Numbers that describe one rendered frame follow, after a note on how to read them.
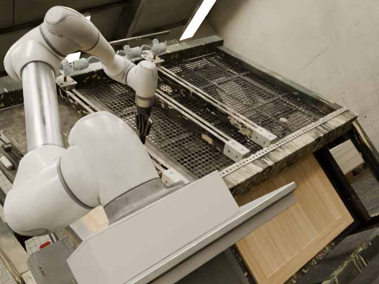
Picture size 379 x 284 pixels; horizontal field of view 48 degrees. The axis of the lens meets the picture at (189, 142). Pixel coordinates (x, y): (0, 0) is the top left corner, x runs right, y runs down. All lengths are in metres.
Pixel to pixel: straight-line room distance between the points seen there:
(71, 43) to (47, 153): 0.49
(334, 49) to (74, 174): 6.57
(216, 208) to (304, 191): 1.76
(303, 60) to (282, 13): 0.90
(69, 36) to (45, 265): 0.72
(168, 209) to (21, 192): 0.39
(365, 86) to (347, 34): 0.86
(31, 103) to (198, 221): 0.66
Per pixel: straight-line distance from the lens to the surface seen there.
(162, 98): 2.53
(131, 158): 0.97
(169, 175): 1.94
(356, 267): 2.44
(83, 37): 1.50
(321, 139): 2.59
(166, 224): 0.87
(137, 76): 1.92
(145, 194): 0.96
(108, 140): 0.98
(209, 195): 0.92
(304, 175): 2.70
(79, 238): 1.72
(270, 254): 2.34
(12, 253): 1.68
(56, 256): 1.38
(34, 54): 1.47
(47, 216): 1.07
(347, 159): 6.93
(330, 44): 7.35
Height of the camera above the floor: 0.80
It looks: 8 degrees up
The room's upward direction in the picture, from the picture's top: 30 degrees counter-clockwise
